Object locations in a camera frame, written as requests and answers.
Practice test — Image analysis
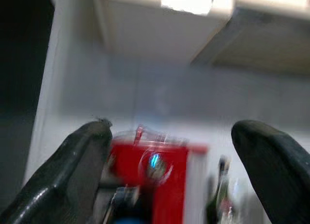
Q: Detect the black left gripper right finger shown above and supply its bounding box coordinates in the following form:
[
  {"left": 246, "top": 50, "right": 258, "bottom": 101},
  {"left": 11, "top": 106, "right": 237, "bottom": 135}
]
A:
[{"left": 231, "top": 119, "right": 310, "bottom": 224}]

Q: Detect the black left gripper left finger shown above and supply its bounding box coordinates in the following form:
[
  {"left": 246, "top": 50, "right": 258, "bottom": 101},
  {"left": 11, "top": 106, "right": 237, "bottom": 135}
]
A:
[{"left": 0, "top": 119, "right": 114, "bottom": 224}]

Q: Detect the dark glass bottle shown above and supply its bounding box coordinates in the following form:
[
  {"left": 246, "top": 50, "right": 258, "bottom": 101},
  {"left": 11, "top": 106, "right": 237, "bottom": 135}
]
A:
[{"left": 205, "top": 155, "right": 237, "bottom": 224}]

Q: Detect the red box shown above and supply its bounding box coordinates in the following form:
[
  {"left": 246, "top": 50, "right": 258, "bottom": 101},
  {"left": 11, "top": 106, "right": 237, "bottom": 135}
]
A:
[{"left": 106, "top": 139, "right": 209, "bottom": 224}]

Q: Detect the clear plastic lid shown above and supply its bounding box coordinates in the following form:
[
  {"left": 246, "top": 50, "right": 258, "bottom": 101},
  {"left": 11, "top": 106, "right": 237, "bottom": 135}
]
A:
[{"left": 113, "top": 124, "right": 190, "bottom": 148}]

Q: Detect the grey wall cabinet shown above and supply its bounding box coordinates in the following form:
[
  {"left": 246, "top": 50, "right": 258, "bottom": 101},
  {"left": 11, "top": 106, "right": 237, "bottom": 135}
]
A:
[{"left": 190, "top": 0, "right": 310, "bottom": 75}]

